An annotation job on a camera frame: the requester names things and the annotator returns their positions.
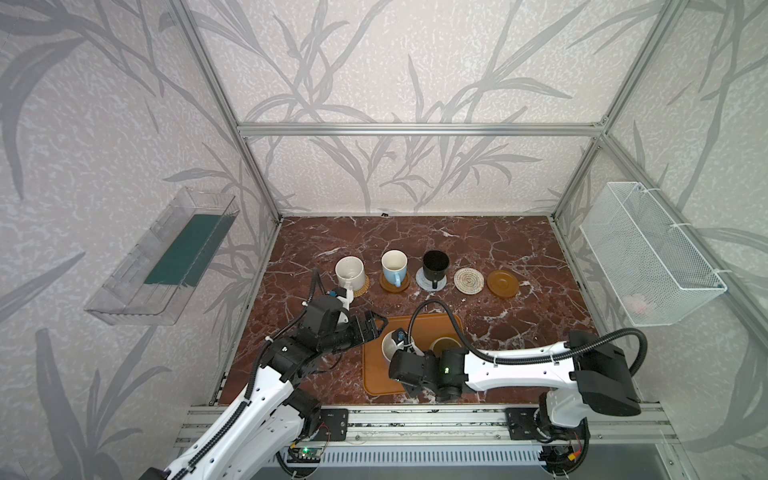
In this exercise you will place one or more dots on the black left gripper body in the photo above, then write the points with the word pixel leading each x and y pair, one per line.
pixel 365 327

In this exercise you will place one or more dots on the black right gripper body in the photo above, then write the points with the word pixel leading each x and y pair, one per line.
pixel 400 366

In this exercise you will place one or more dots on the white mug purple handle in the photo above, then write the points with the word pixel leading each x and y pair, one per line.
pixel 388 347

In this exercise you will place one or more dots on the beige yellow mug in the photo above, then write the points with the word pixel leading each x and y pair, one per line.
pixel 443 344

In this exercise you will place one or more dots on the white speckled mug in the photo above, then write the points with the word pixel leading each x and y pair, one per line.
pixel 350 272

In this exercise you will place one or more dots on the light blue mug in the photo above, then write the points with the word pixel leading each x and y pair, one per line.
pixel 394 264

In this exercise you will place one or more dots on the black mug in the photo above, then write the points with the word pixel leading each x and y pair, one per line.
pixel 435 264

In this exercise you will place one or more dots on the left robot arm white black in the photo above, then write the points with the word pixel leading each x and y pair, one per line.
pixel 271 412

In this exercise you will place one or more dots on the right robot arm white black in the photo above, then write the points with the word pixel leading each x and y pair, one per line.
pixel 583 374

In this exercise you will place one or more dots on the woven rattan coaster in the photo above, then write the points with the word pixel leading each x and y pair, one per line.
pixel 364 288

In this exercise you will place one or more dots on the grey-blue woven coaster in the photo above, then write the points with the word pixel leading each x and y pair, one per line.
pixel 427 284

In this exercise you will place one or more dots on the multicolour woven coaster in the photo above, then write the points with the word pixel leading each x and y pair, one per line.
pixel 469 281

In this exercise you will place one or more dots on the light wooden round coaster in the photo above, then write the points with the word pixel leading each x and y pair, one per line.
pixel 503 284

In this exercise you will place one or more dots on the orange-brown serving tray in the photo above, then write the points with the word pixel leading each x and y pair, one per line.
pixel 429 328

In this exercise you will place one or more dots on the green-lit circuit board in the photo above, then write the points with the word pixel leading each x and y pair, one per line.
pixel 304 455

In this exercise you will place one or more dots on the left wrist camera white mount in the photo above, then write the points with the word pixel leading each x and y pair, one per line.
pixel 342 297

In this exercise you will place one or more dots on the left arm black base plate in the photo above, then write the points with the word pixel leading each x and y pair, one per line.
pixel 327 424

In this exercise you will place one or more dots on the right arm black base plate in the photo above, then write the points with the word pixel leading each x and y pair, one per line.
pixel 529 423

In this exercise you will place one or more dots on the right wired circuit board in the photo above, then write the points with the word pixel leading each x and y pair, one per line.
pixel 560 456

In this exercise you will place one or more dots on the aluminium front rail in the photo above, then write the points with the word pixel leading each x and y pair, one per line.
pixel 486 424

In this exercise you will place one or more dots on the clear plastic wall shelf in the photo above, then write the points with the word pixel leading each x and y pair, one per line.
pixel 153 284

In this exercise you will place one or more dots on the white wire mesh basket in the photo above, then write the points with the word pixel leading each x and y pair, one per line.
pixel 654 269

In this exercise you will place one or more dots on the aluminium cage frame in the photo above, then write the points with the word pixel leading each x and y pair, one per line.
pixel 741 302

